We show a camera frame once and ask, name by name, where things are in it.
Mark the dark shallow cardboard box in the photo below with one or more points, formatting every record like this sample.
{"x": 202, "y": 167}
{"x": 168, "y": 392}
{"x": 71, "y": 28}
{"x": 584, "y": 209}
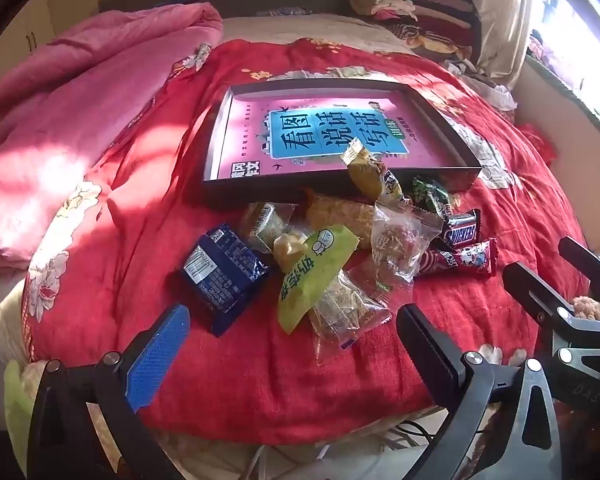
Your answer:
{"x": 220, "y": 187}

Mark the stack of folded clothes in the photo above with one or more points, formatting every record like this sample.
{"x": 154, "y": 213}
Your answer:
{"x": 420, "y": 15}

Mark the red pink candy packet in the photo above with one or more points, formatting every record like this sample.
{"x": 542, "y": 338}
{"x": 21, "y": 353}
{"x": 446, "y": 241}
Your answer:
{"x": 465, "y": 260}

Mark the white cloth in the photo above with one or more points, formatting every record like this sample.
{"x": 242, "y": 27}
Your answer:
{"x": 485, "y": 85}

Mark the yellow snack packet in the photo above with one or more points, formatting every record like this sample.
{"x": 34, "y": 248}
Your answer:
{"x": 367, "y": 175}

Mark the clear cake packet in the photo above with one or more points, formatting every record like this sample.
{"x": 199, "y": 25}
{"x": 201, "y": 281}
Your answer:
{"x": 347, "y": 315}

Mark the red floral blanket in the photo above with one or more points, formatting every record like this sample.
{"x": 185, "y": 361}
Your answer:
{"x": 155, "y": 170}

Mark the person's green clothing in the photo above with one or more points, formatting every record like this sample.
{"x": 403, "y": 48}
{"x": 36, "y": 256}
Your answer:
{"x": 20, "y": 410}

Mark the cream wardrobe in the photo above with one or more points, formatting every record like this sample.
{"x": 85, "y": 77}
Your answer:
{"x": 25, "y": 30}

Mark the clear red candy packet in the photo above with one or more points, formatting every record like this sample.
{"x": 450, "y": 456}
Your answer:
{"x": 400, "y": 245}

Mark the orange pastry packet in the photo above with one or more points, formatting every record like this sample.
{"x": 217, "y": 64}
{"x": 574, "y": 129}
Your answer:
{"x": 337, "y": 217}

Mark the brown chocolate bar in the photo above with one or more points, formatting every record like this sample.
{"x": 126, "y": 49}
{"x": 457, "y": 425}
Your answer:
{"x": 460, "y": 232}

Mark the cream curtain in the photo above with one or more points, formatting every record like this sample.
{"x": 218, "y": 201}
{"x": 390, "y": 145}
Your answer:
{"x": 505, "y": 20}

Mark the red cloth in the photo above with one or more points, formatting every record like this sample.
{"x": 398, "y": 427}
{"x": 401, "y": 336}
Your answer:
{"x": 537, "y": 145}

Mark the dark blue snack packet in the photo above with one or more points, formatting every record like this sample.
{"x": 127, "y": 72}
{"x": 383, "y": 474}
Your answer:
{"x": 225, "y": 280}

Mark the lime green snack packet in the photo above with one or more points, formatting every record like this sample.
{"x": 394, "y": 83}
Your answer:
{"x": 310, "y": 275}

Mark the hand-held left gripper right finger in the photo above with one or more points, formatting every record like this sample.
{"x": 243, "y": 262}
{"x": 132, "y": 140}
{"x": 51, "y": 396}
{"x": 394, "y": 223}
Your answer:
{"x": 425, "y": 350}

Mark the window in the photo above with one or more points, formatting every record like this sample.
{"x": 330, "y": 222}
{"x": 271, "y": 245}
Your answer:
{"x": 570, "y": 10}

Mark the dark patterned cloth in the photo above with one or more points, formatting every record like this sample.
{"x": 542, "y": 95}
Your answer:
{"x": 285, "y": 11}

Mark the pink quilt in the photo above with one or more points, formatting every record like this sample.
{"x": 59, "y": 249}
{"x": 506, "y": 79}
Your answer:
{"x": 55, "y": 110}

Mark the beige bed sheet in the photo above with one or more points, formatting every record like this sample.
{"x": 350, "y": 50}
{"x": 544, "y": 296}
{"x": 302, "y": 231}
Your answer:
{"x": 305, "y": 27}

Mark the small pale yellow packet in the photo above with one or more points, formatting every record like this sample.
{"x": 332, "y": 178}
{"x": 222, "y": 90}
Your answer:
{"x": 287, "y": 250}

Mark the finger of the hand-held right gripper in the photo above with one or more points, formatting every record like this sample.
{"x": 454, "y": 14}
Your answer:
{"x": 580, "y": 252}
{"x": 530, "y": 285}

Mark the dark patterned snack packet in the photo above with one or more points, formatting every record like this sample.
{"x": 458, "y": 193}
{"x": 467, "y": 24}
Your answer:
{"x": 430, "y": 195}

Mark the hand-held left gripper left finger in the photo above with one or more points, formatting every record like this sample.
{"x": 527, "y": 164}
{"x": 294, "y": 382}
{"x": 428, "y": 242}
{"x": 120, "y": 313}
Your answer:
{"x": 155, "y": 360}

